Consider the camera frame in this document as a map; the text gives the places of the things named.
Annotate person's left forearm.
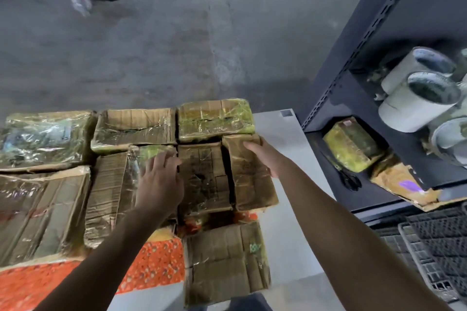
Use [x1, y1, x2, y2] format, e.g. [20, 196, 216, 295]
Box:
[35, 208, 172, 311]

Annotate grey plastic lattice crate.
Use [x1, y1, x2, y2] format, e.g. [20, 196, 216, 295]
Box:
[376, 222, 460, 302]

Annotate white tape roll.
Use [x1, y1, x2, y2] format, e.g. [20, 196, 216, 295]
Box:
[381, 46, 457, 95]

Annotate taped parcel with white label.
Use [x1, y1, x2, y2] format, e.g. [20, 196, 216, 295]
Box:
[0, 110, 97, 173]

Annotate yellow parcel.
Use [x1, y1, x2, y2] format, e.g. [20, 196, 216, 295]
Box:
[323, 117, 386, 173]

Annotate dark blue metal shelf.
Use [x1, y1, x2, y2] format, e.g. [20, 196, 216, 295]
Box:
[302, 0, 467, 227]

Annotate yellow-green taped parcel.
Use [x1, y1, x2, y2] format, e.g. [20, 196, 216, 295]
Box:
[178, 98, 256, 143]

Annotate clear plastic bag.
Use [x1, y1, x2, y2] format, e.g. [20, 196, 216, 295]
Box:
[70, 0, 92, 17]

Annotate person's right forearm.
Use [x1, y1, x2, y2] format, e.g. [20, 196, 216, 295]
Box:
[277, 165, 453, 311]

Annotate person's left hand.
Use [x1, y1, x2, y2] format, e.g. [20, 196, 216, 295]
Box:
[135, 150, 185, 220]

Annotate large taped carton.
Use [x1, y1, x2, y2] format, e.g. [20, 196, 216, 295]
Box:
[0, 165, 92, 268]

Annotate white table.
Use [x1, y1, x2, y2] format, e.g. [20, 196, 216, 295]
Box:
[106, 108, 343, 311]

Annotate person's right hand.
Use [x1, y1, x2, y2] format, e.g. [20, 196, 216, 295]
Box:
[243, 138, 292, 179]

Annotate orange perforated plastic mat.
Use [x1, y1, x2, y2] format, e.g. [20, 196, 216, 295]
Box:
[0, 210, 260, 311]

